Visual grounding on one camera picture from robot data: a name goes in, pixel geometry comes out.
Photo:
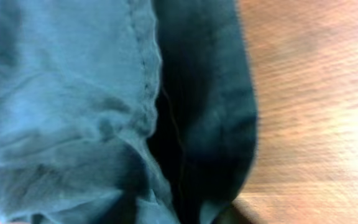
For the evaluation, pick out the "black folded garment under jeans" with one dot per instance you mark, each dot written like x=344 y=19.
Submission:
x=207 y=117

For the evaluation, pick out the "light blue folded jeans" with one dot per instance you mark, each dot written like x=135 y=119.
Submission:
x=78 y=84

